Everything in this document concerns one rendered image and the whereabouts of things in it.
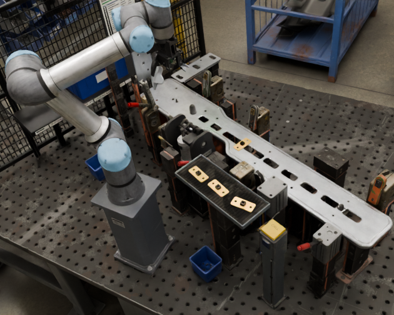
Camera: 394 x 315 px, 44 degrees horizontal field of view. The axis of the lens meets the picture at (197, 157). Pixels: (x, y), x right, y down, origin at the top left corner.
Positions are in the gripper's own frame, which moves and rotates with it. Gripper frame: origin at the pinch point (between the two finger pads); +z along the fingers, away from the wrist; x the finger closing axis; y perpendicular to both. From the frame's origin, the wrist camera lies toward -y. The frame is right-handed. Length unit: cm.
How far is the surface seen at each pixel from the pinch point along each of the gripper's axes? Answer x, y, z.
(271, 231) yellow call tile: -10, 60, 28
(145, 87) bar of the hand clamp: 8.2, -33.9, 24.8
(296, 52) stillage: 196, -101, 128
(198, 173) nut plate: -9.6, 23.2, 26.8
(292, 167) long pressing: 29, 37, 44
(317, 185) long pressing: 28, 50, 44
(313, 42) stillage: 216, -99, 128
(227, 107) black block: 40, -14, 45
